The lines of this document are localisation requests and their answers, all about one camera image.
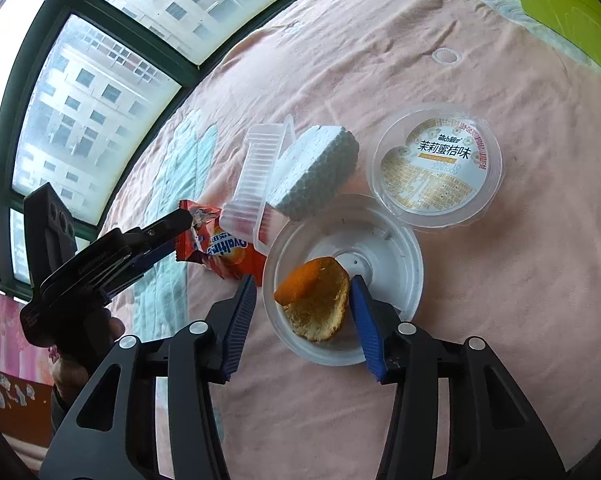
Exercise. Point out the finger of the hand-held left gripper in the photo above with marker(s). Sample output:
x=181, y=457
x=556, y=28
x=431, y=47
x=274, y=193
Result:
x=153, y=257
x=165, y=227

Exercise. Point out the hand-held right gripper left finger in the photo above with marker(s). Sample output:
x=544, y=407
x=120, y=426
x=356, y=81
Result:
x=238, y=330

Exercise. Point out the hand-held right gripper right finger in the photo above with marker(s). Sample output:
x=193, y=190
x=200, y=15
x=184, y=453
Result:
x=365, y=330

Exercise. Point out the orange peel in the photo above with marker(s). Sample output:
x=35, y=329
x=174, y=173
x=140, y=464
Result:
x=315, y=305

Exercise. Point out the red snack wrapper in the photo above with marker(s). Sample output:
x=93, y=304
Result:
x=225, y=260

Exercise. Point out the clear ribbed plastic tray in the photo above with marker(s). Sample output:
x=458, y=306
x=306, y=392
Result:
x=258, y=170

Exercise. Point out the white foam block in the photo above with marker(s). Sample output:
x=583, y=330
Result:
x=310, y=175

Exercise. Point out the clear jelly cup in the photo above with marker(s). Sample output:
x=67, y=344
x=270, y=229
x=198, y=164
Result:
x=435, y=165

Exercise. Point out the person's left hand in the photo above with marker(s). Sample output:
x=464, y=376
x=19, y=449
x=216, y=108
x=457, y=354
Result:
x=80, y=360

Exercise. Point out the pink floral curtain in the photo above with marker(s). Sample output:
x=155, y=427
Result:
x=5, y=330

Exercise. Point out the green cardboard box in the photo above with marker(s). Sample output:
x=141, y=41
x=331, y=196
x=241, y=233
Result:
x=560, y=5

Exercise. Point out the dark green window frame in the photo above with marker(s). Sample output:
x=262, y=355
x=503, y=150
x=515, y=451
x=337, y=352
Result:
x=10, y=85

